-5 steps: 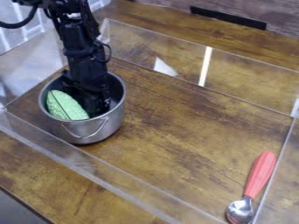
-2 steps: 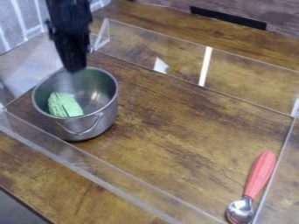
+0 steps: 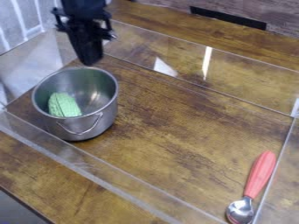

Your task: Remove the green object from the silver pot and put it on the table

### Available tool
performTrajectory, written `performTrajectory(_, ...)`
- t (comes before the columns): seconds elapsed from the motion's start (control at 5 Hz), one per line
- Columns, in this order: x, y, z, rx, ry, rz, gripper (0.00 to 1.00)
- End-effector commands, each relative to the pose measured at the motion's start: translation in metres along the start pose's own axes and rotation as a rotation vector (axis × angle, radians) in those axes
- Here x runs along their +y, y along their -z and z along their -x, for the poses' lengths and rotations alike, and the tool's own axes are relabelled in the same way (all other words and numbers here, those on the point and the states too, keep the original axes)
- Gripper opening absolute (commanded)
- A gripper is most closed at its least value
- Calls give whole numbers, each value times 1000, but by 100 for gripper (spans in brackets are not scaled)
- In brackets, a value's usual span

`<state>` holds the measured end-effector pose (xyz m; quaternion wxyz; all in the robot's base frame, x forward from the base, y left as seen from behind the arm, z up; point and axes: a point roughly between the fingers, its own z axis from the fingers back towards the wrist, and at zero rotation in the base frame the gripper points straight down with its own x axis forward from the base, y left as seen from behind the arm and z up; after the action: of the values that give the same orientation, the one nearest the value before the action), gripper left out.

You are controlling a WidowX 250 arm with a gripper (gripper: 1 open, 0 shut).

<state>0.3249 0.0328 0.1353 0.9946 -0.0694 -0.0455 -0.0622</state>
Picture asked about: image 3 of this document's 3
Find green bumpy toy vegetable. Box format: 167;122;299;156
48;93;82;117

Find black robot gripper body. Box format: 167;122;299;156
51;0;118;42

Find black wall slot strip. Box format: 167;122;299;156
190;6;267;31

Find red handled metal spoon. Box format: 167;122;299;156
226;150;276;224

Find silver metal pot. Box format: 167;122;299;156
32;67;119;141

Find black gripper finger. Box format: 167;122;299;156
67;27;106;67

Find clear acrylic tray walls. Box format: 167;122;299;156
0;23;299;224

